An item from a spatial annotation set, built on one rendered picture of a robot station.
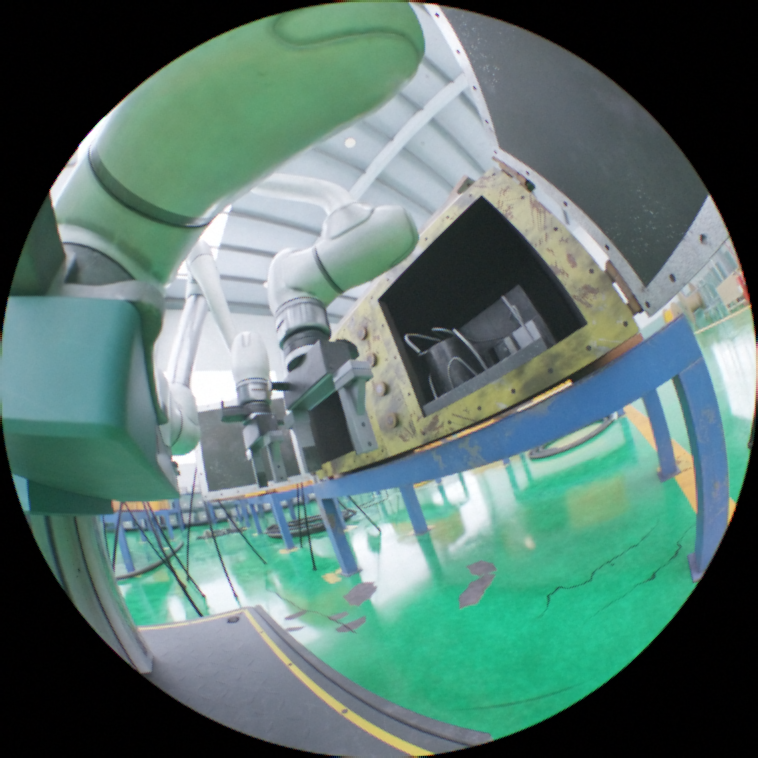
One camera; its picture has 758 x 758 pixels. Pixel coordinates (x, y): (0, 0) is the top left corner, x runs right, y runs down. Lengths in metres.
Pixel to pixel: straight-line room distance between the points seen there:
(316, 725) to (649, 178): 0.76
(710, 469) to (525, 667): 0.59
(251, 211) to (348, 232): 9.03
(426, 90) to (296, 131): 9.20
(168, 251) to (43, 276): 0.11
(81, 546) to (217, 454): 1.12
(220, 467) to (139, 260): 1.37
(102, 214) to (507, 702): 0.88
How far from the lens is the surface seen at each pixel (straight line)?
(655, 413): 1.33
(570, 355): 0.57
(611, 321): 0.58
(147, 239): 0.20
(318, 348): 0.32
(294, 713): 0.44
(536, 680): 0.75
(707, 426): 0.68
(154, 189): 0.18
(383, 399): 0.85
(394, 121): 9.10
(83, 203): 0.21
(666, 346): 0.63
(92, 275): 0.18
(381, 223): 0.39
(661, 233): 0.44
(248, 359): 0.63
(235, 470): 1.48
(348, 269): 0.39
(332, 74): 0.17
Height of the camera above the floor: 0.64
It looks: 19 degrees up
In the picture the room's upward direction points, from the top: 19 degrees counter-clockwise
